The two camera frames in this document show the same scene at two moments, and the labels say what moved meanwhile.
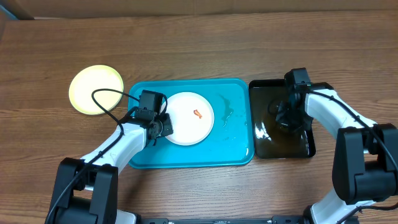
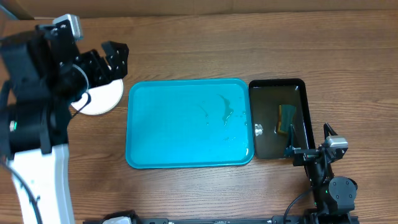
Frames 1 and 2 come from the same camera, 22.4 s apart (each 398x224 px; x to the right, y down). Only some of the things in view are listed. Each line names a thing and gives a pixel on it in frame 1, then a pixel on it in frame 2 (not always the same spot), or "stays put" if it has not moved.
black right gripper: x=283 y=115 → x=310 y=154
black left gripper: x=168 y=127 → x=100 y=66
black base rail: x=276 y=219 stays put
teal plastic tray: x=231 y=142 stays put
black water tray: x=271 y=140 stays put
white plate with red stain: x=192 y=116 → x=101 y=99
